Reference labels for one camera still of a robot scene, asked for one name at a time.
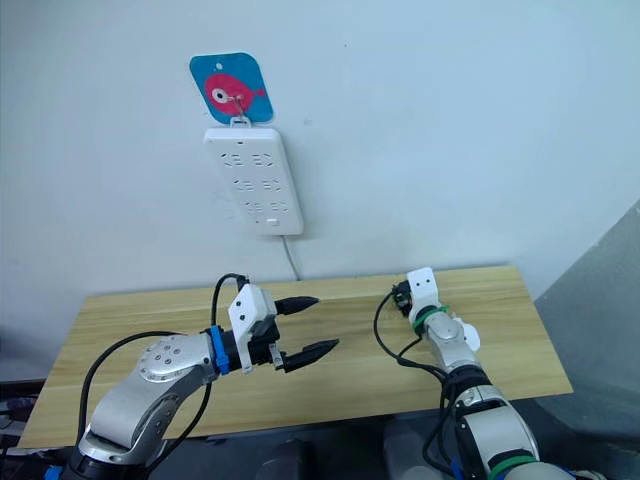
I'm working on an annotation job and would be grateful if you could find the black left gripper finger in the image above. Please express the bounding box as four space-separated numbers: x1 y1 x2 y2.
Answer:
275 295 321 318
277 338 341 374

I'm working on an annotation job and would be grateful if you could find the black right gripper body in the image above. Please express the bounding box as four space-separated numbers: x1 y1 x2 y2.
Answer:
392 281 414 319

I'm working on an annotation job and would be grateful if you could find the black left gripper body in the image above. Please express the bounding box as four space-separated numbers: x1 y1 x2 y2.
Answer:
248 322 290 373

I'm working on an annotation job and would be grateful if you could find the blue left wrist clamp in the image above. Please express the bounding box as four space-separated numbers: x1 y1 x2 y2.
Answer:
209 325 232 377

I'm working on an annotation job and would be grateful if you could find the white power strip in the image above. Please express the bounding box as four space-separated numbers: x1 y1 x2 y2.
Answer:
202 127 305 238

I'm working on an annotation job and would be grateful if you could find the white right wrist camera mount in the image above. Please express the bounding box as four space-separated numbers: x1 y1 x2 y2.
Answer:
405 266 454 327

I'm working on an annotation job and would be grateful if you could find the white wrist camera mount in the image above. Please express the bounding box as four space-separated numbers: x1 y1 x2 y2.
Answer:
405 266 454 327
227 283 278 376

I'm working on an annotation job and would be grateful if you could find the green cable tie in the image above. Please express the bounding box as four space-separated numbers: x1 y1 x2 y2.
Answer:
410 305 452 335

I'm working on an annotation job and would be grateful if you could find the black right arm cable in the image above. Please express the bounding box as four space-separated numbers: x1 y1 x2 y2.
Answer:
374 291 467 480

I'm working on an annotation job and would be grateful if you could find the white power cord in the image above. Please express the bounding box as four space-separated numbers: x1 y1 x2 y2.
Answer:
280 234 302 282

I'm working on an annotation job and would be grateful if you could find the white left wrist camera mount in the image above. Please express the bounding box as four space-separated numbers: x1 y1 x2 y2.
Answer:
227 283 278 376

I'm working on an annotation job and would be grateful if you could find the metal wall hook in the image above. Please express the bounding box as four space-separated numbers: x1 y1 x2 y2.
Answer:
227 93 252 127

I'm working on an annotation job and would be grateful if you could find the blue fish wall hook plate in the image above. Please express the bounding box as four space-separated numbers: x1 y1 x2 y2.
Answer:
188 51 276 124

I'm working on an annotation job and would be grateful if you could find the dark cable clutter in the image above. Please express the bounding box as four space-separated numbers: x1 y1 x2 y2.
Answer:
0 378 47 457

